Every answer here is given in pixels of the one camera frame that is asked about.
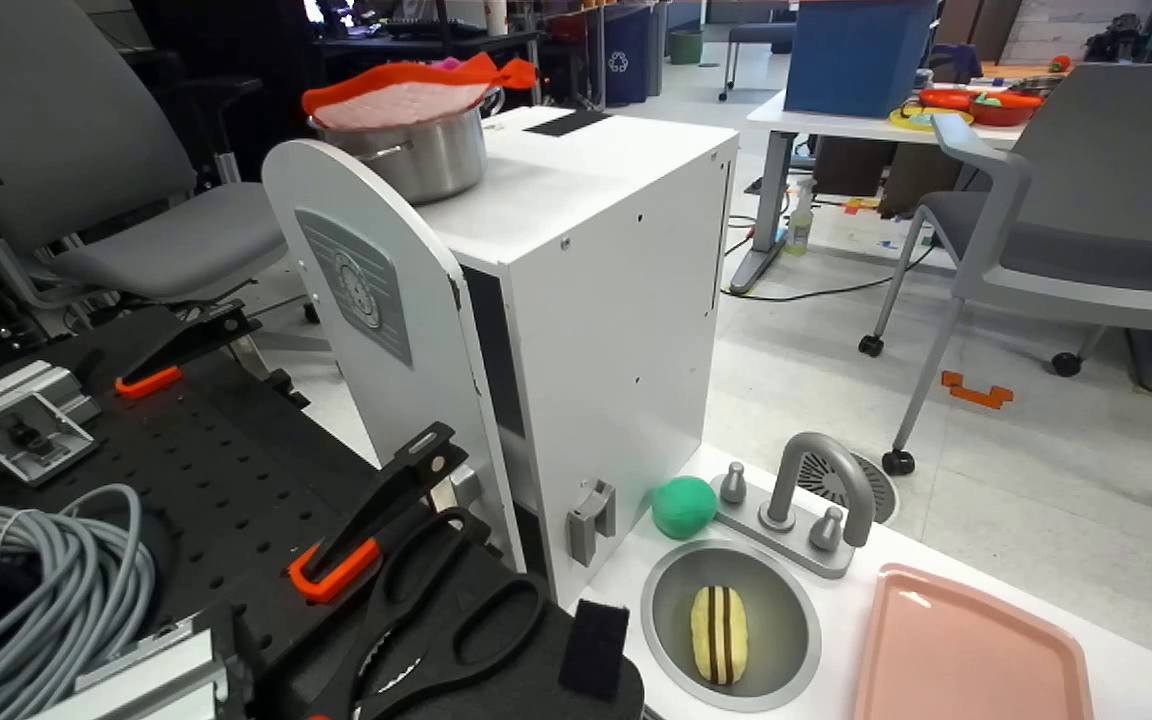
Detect white toy cupboard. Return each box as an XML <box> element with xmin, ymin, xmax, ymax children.
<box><xmin>409</xmin><ymin>103</ymin><xmax>741</xmax><ymax>615</ymax></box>

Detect grey cupboard door latch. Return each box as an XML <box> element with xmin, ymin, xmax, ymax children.
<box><xmin>562</xmin><ymin>477</ymin><xmax>618</xmax><ymax>569</ymax></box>

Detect white arched cupboard door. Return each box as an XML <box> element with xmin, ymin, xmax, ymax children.
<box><xmin>260</xmin><ymin>135</ymin><xmax>535</xmax><ymax>580</ymax></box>

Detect steel pot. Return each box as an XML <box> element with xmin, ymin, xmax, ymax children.
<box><xmin>304</xmin><ymin>92</ymin><xmax>491</xmax><ymax>209</ymax></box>

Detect small black block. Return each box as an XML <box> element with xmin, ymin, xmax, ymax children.
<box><xmin>556</xmin><ymin>596</ymin><xmax>630</xmax><ymax>704</ymax></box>

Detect green ball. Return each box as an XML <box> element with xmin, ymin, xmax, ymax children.
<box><xmin>649</xmin><ymin>472</ymin><xmax>723</xmax><ymax>543</ymax></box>

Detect clear spray bottle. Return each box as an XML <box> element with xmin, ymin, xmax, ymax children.
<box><xmin>785</xmin><ymin>173</ymin><xmax>823</xmax><ymax>261</ymax></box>

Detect grey toy faucet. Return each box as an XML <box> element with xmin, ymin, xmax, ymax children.
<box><xmin>712</xmin><ymin>426</ymin><xmax>900</xmax><ymax>580</ymax></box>

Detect white table grey legs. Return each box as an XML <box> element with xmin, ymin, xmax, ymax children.
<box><xmin>719</xmin><ymin>89</ymin><xmax>1026</xmax><ymax>298</ymax></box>

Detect yellow striped macaron toy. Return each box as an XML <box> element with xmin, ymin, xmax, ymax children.
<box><xmin>688</xmin><ymin>580</ymin><xmax>752</xmax><ymax>693</ymax></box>

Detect blue recycling bin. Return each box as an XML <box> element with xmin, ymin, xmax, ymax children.
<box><xmin>601</xmin><ymin>3</ymin><xmax>669</xmax><ymax>106</ymax></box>

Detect black scissors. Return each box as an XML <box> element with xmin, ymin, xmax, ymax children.
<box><xmin>330</xmin><ymin>503</ymin><xmax>552</xmax><ymax>720</ymax></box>

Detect grey round sink bowl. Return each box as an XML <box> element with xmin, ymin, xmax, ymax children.
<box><xmin>637</xmin><ymin>536</ymin><xmax>823</xmax><ymax>710</ymax></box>

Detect orange plastic floor piece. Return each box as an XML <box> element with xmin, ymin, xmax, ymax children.
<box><xmin>935</xmin><ymin>368</ymin><xmax>1015</xmax><ymax>411</ymax></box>

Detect blue box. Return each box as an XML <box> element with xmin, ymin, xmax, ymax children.
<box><xmin>785</xmin><ymin>0</ymin><xmax>941</xmax><ymax>118</ymax></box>

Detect orange item on table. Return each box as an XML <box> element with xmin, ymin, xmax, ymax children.
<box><xmin>916</xmin><ymin>79</ymin><xmax>1047</xmax><ymax>132</ymax></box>

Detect pink plastic tray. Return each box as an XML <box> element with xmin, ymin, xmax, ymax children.
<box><xmin>846</xmin><ymin>559</ymin><xmax>1096</xmax><ymax>720</ymax></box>

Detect grey office chair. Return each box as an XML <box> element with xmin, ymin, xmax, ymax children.
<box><xmin>0</xmin><ymin>0</ymin><xmax>292</xmax><ymax>313</ymax></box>

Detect grey chair with castors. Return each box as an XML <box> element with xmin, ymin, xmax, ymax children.
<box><xmin>857</xmin><ymin>54</ymin><xmax>1152</xmax><ymax>520</ymax></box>

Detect square marker tag plate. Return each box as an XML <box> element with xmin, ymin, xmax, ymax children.
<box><xmin>0</xmin><ymin>393</ymin><xmax>100</xmax><ymax>489</ymax></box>

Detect black clamp orange handle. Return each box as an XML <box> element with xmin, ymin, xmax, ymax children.
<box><xmin>283</xmin><ymin>420</ymin><xmax>471</xmax><ymax>607</ymax></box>
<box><xmin>111</xmin><ymin>298</ymin><xmax>263</xmax><ymax>406</ymax></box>

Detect silver metal bracket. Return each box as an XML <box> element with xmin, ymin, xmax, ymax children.
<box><xmin>33</xmin><ymin>615</ymin><xmax>256</xmax><ymax>720</ymax></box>

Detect grey cable bundle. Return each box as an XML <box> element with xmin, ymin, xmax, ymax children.
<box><xmin>0</xmin><ymin>481</ymin><xmax>161</xmax><ymax>720</ymax></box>

